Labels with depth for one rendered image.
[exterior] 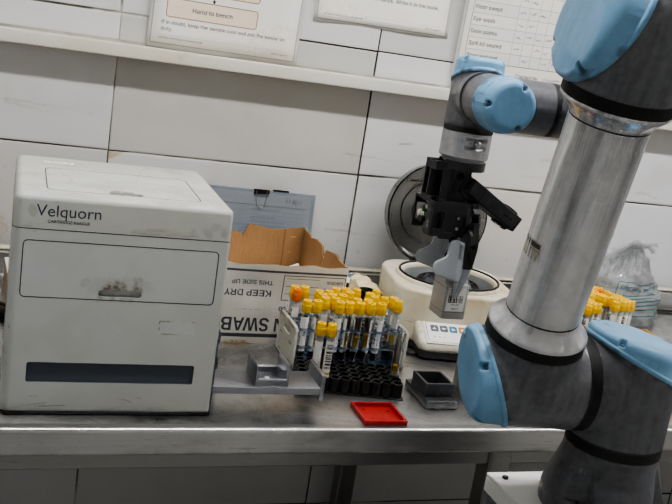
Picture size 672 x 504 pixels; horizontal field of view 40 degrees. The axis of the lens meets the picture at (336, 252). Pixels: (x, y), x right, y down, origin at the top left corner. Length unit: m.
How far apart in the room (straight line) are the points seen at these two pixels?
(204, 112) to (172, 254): 0.67
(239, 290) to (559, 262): 0.73
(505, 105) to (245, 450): 0.59
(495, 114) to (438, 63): 0.75
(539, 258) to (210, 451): 0.55
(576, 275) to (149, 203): 0.55
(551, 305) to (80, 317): 0.60
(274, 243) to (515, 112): 0.76
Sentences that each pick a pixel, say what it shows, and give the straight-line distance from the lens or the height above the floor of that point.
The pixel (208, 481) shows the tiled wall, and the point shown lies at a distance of 2.13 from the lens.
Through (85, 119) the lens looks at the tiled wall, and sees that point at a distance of 1.84.
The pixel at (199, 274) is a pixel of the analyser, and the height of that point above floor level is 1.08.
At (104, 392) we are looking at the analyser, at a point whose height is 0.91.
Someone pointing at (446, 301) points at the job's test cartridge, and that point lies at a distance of 1.44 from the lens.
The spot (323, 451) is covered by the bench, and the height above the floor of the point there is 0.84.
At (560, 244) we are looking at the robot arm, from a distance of 1.00.
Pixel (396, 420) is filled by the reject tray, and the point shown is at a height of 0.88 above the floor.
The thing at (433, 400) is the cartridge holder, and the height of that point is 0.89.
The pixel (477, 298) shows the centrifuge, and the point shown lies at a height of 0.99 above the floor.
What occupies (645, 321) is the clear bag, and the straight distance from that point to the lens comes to 2.22.
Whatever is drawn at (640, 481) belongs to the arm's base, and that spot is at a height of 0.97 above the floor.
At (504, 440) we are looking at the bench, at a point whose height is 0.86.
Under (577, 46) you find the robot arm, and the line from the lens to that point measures 0.93.
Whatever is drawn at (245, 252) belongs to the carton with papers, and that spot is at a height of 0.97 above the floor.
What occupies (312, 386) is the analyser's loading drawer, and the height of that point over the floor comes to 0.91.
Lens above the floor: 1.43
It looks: 14 degrees down
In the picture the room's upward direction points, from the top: 9 degrees clockwise
